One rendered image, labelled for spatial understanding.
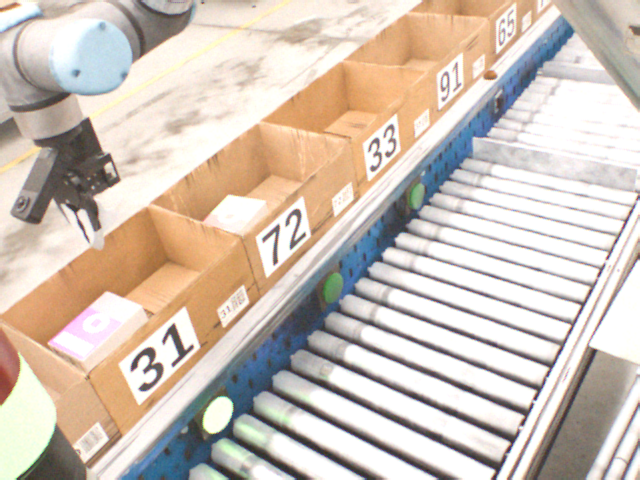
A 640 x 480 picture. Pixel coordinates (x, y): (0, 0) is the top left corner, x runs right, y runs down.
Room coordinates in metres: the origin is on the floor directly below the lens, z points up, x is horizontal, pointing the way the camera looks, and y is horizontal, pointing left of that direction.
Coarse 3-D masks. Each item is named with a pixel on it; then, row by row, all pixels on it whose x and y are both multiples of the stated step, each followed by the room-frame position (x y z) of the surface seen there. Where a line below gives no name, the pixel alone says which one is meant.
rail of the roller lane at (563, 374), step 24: (624, 240) 1.09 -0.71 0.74; (624, 264) 1.01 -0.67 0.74; (600, 288) 0.95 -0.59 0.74; (600, 312) 0.89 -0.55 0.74; (576, 336) 0.84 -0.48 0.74; (576, 360) 0.78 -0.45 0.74; (552, 384) 0.74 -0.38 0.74; (552, 408) 0.68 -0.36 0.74; (528, 432) 0.65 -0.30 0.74; (552, 432) 0.68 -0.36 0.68; (528, 456) 0.60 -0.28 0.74
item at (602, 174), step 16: (480, 144) 1.57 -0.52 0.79; (496, 144) 1.53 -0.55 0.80; (512, 144) 1.50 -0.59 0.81; (480, 160) 1.57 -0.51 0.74; (496, 160) 1.53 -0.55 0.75; (512, 160) 1.50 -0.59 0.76; (528, 160) 1.47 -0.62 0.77; (544, 160) 1.44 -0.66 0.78; (560, 160) 1.41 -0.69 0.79; (576, 160) 1.38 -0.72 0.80; (592, 160) 1.35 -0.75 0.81; (560, 176) 1.40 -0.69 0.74; (576, 176) 1.37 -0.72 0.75; (592, 176) 1.35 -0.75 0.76; (608, 176) 1.32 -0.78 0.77; (624, 176) 1.29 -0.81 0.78
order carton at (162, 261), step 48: (144, 240) 1.17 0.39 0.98; (192, 240) 1.11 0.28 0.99; (240, 240) 1.00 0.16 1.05; (48, 288) 0.99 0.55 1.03; (96, 288) 1.06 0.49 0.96; (144, 288) 1.11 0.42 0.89; (192, 288) 0.89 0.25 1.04; (48, 336) 0.96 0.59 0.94; (144, 336) 0.80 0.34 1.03; (96, 384) 0.72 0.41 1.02
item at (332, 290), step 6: (330, 276) 1.07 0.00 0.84; (336, 276) 1.07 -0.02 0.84; (330, 282) 1.05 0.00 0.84; (336, 282) 1.06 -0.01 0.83; (342, 282) 1.08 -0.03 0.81; (324, 288) 1.05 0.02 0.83; (330, 288) 1.05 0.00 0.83; (336, 288) 1.06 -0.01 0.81; (342, 288) 1.08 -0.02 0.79; (324, 294) 1.04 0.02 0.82; (330, 294) 1.04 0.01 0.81; (336, 294) 1.06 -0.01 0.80; (330, 300) 1.04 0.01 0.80
